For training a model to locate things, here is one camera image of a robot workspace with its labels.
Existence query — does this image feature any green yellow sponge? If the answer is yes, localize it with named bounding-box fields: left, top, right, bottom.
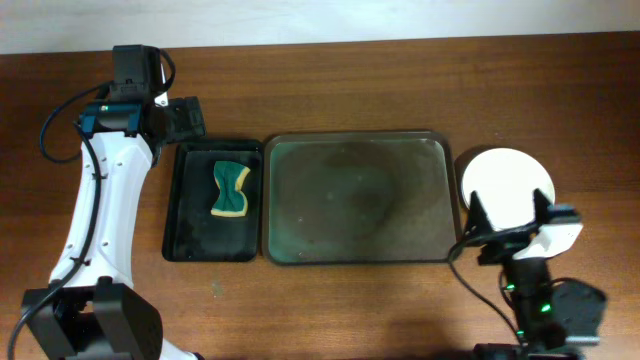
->
left=211, top=161, right=250, bottom=218

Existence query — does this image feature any white plate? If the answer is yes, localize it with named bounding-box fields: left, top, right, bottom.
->
left=460, top=148, right=556, bottom=230

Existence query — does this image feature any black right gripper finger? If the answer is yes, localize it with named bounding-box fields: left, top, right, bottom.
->
left=467, top=191, right=494, bottom=238
left=533, top=189, right=552, bottom=225

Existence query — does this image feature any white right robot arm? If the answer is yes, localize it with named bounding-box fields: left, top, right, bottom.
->
left=463, top=189, right=608, bottom=359

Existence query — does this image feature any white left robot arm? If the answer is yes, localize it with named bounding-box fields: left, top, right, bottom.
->
left=7, top=45, right=206, bottom=359

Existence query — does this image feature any large dark serving tray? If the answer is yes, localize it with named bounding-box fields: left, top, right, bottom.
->
left=261, top=131, right=461, bottom=266

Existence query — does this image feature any small black tray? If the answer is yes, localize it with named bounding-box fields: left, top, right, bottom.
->
left=162, top=139, right=263, bottom=262

